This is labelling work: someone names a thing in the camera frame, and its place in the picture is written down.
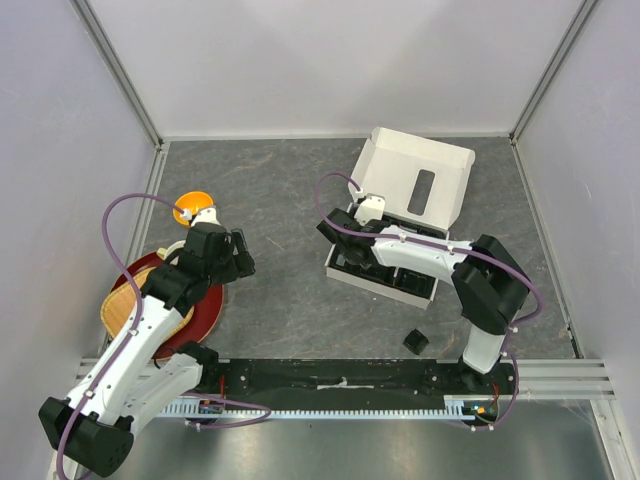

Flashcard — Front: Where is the white cardboard box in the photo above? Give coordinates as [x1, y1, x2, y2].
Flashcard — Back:
[325, 127, 476, 309]

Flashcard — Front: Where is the black comb guard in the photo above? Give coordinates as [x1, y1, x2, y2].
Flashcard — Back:
[403, 329, 429, 356]

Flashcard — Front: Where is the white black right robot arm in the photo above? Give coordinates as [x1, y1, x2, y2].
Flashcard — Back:
[317, 208, 533, 394]

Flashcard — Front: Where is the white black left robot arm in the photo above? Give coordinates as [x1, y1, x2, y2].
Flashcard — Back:
[38, 221, 255, 479]

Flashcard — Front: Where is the red round tray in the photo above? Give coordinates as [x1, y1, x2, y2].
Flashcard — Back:
[109, 253, 224, 360]

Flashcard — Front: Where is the orange plastic bowl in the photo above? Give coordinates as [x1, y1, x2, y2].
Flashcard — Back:
[173, 191, 215, 226]

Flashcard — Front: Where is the black plastic tray insert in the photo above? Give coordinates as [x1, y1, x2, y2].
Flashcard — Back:
[325, 205, 449, 308]

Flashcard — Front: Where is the cream ceramic cup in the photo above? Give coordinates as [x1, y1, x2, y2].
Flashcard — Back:
[156, 240, 185, 260]

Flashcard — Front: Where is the woven bamboo tray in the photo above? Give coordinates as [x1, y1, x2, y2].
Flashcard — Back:
[100, 267, 195, 342]

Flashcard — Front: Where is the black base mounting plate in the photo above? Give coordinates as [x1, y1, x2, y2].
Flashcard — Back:
[195, 359, 515, 412]

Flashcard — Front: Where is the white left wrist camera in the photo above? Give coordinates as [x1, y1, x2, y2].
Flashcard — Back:
[178, 206, 220, 227]

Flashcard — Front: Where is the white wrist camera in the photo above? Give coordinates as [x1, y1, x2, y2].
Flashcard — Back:
[178, 206, 220, 227]
[354, 194, 386, 226]

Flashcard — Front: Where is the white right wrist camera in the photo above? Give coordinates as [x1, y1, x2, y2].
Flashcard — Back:
[354, 194, 386, 226]

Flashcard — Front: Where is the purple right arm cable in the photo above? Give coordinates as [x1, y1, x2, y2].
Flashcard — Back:
[315, 172, 549, 351]

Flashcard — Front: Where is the grey slotted cable duct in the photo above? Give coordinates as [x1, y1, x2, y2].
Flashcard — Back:
[157, 397, 489, 421]

